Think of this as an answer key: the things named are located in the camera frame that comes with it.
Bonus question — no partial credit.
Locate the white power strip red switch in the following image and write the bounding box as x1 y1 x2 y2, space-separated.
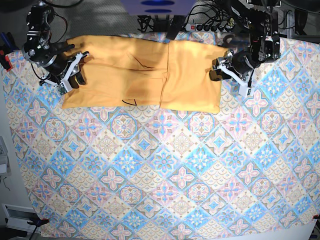
185 23 234 33

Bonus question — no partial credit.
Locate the yellow T-shirt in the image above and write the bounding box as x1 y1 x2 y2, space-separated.
62 35 227 114

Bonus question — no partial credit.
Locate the left edge red clamp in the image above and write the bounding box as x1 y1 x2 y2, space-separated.
0 32 18 72

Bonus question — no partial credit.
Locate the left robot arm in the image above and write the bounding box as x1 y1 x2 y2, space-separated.
209 0 281 97

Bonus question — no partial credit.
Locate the black centre table clamp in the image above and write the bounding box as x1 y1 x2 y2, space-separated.
166 15 186 40

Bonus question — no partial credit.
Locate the bottom left orange clamp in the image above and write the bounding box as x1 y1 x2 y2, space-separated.
27 218 50 234

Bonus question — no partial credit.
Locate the white wall trunking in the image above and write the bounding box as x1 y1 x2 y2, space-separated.
2 203 38 233

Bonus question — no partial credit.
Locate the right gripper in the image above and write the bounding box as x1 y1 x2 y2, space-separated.
39 51 90 97

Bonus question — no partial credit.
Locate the patterned tablecloth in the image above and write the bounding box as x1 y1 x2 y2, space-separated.
0 38 320 240

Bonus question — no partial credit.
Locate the bottom right red clamp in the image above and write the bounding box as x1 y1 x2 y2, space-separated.
312 214 320 220

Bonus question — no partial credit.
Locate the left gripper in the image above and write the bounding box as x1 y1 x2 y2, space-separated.
209 56 254 97

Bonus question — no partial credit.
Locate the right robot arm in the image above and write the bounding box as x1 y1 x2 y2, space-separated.
22 0 90 96

